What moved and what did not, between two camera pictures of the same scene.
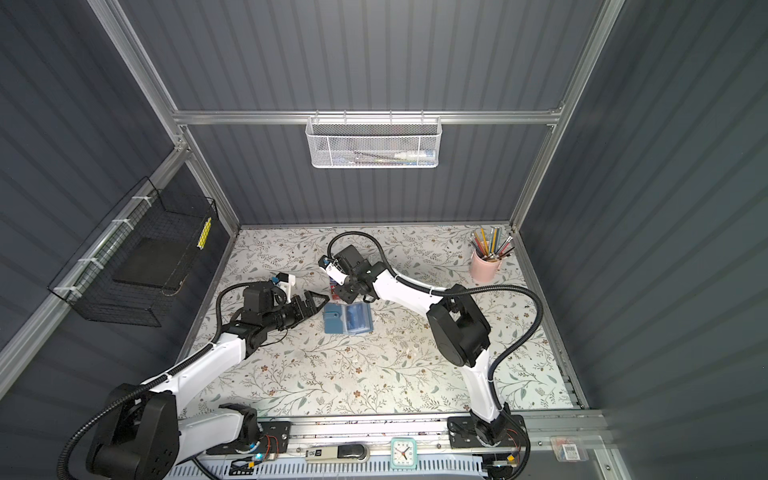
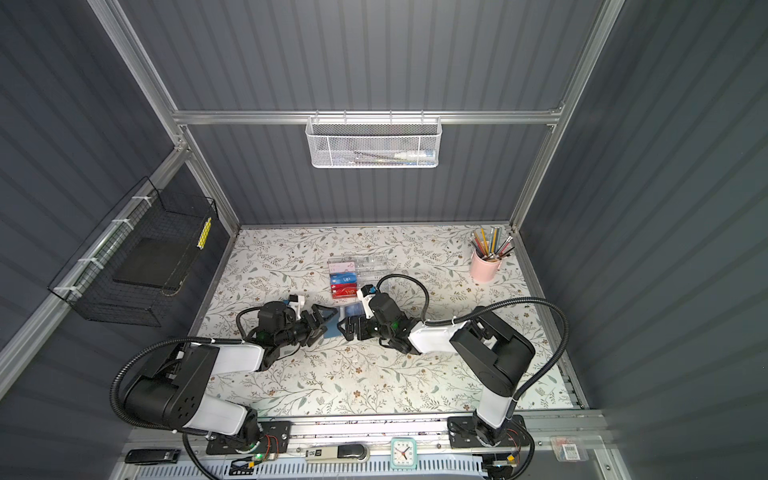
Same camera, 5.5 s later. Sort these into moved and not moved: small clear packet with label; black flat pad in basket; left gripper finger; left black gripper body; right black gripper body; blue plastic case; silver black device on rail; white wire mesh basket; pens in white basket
Moved: right black gripper body; left black gripper body; left gripper finger
Not moved: black flat pad in basket; silver black device on rail; blue plastic case; white wire mesh basket; small clear packet with label; pens in white basket
